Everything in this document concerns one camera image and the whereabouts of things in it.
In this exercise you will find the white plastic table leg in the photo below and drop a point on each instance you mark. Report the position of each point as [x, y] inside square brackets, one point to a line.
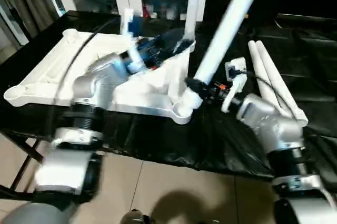
[266, 58]
[231, 19]
[194, 3]
[256, 58]

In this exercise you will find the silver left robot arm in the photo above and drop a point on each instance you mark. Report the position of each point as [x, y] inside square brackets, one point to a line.
[92, 87]

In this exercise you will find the black plastic mat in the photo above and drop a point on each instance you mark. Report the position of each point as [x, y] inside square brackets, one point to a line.
[223, 142]

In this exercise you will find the grey robot torso piece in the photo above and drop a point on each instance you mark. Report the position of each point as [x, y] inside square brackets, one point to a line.
[135, 218]

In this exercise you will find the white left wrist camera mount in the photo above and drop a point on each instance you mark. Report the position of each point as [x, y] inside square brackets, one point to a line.
[129, 21]

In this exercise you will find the black folding table frame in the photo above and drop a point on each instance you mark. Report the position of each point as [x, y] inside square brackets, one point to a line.
[23, 155]

